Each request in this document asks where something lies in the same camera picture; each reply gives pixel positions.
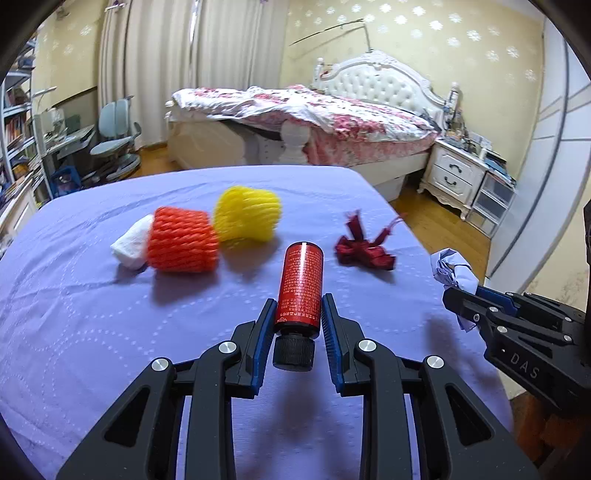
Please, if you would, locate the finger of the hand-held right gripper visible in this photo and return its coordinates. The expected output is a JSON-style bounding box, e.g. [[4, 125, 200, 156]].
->
[[475, 285, 589, 326], [442, 287, 566, 346]]

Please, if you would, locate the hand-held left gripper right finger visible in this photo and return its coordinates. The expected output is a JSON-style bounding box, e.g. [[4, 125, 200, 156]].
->
[[322, 293, 541, 480]]

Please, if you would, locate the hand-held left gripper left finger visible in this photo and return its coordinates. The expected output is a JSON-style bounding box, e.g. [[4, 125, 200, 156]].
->
[[55, 298, 279, 480]]

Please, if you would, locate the white paper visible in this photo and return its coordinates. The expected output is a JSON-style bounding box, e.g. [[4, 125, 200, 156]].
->
[[429, 248, 482, 332]]

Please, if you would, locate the red bottle with black cap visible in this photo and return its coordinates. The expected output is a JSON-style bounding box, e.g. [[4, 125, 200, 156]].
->
[[272, 241, 322, 370]]

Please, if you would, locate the dark red ribbon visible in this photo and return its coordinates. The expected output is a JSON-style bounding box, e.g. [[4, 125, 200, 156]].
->
[[335, 210, 407, 271]]

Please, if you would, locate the clear plastic drawer unit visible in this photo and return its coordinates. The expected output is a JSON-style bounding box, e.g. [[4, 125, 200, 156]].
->
[[466, 173, 517, 238]]

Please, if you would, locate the red foam fruit net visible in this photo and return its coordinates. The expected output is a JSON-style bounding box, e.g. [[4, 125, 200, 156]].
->
[[147, 207, 220, 274]]

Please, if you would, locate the yellow foam fruit net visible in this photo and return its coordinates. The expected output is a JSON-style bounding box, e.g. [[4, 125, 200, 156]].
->
[[212, 185, 281, 243]]

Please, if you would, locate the stack of books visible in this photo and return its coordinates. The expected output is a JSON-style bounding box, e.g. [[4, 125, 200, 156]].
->
[[480, 148, 517, 185]]

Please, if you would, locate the white nightstand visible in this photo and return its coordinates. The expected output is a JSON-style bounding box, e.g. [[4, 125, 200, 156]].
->
[[418, 138, 488, 221]]

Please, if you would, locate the white tissue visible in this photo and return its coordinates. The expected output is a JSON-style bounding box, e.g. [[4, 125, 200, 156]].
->
[[110, 215, 155, 271]]

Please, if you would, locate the cream sliding wardrobe door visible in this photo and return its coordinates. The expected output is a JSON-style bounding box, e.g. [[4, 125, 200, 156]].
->
[[485, 18, 591, 287]]

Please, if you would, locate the purple tablecloth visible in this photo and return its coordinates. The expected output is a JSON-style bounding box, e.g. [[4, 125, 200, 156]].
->
[[0, 165, 515, 480]]

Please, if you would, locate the floral pink blanket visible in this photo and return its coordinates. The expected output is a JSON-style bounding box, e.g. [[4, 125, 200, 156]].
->
[[172, 84, 439, 168]]

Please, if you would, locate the white bed with tufted headboard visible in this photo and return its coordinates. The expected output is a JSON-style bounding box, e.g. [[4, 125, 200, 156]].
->
[[165, 50, 462, 204]]

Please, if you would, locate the blue crate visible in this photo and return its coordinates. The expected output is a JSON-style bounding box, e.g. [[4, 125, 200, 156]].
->
[[51, 168, 84, 199]]

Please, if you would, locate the pale blue desk chair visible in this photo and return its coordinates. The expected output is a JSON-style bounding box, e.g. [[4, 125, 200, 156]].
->
[[90, 97, 143, 181]]

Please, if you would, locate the grey study desk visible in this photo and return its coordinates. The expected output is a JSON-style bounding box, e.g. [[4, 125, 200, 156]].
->
[[44, 124, 98, 162]]

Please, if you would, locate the thin fishing rod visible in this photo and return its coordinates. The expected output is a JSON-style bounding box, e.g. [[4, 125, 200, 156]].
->
[[288, 18, 375, 51]]

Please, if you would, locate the beige curtain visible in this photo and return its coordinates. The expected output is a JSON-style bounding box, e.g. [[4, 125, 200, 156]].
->
[[99, 0, 289, 151]]

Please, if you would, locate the white bookshelf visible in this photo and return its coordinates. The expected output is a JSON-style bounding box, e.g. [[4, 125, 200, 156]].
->
[[0, 41, 47, 250]]

